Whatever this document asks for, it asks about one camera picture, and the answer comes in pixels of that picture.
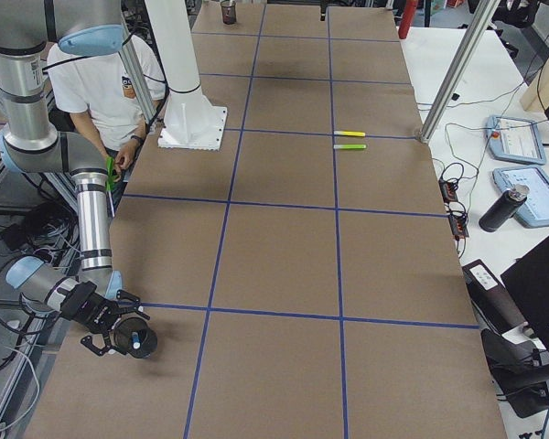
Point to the right black mesh pen cup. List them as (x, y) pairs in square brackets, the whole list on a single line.
[(122, 337)]

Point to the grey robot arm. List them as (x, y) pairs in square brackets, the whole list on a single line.
[(30, 143)]

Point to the green handled tool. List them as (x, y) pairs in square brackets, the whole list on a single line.
[(110, 184)]

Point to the black water bottle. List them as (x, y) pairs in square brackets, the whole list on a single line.
[(504, 207)]

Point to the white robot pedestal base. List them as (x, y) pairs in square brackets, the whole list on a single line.
[(190, 120)]

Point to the black computer monitor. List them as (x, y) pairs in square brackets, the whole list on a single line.
[(527, 282)]

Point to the red fire extinguisher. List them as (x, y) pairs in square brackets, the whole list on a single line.
[(407, 18)]

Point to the blue teach pendant near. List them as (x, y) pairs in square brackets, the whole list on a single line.
[(534, 213)]

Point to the yellow highlighter pen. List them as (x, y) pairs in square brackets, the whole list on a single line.
[(349, 133)]

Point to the aluminium frame post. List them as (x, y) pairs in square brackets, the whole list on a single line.
[(462, 57)]

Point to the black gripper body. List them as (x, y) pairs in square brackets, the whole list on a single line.
[(98, 312)]

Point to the blue teach pendant far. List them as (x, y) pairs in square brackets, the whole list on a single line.
[(514, 140)]

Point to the blue teach pendant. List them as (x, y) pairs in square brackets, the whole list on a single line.
[(514, 140), (534, 213)]

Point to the green highlighter pen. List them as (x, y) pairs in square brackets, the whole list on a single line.
[(349, 146)]

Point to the blue highlighter pen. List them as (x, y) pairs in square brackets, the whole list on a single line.
[(135, 340)]

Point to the black mesh pen cup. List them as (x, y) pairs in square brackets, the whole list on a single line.
[(228, 12), (122, 337)]

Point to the left black mesh pen cup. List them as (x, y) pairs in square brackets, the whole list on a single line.
[(228, 12)]

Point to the seated person white shirt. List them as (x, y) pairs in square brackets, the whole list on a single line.
[(99, 95)]

